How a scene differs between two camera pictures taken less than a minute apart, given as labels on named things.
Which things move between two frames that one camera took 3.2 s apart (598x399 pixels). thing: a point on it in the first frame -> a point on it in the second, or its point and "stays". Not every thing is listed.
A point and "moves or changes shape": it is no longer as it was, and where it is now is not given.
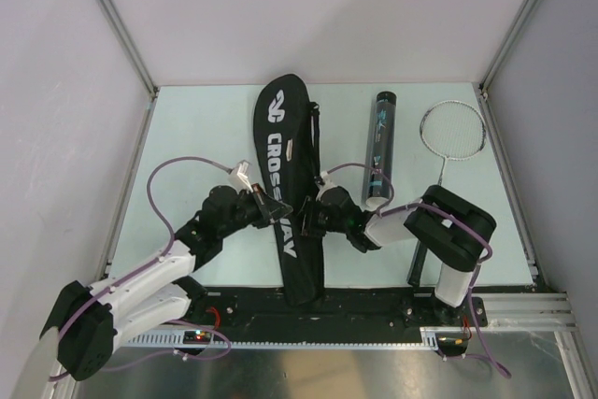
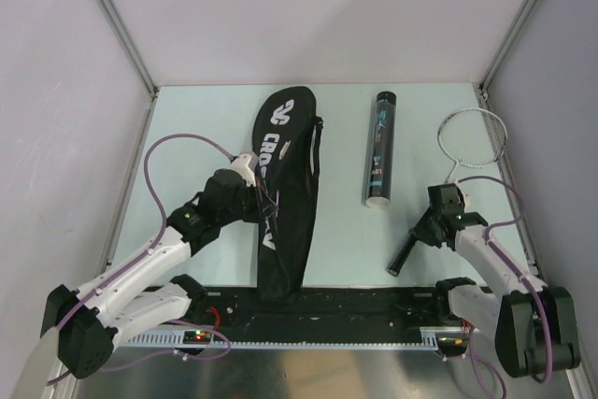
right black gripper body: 316,218 -> 426,230
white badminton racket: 451,131 -> 469,136
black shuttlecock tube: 382,150 stays
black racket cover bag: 287,124 moves or changes shape
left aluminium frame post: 116,21 stays
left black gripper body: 252,211 stays
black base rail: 337,307 stays
